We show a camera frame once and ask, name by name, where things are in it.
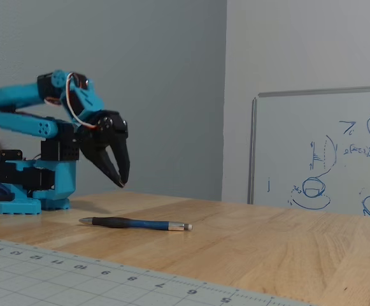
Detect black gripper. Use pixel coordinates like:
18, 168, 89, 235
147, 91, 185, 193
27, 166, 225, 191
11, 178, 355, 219
74, 109, 131, 189

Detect blue and black pen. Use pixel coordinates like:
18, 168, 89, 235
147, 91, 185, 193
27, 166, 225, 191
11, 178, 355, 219
78, 216, 194, 232

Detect blue robot arm with base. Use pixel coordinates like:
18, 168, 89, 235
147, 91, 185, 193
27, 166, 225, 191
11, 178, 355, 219
0, 69, 105, 216

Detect grey gridded cutting mat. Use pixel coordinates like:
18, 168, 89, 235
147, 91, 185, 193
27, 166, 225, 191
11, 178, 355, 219
0, 236, 320, 306

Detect whiteboard with blue drawings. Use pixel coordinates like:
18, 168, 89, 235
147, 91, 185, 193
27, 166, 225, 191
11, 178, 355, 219
247, 85, 370, 218

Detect white red black wrist cable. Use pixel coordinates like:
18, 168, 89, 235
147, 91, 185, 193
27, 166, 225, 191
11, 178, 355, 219
44, 72, 100, 131

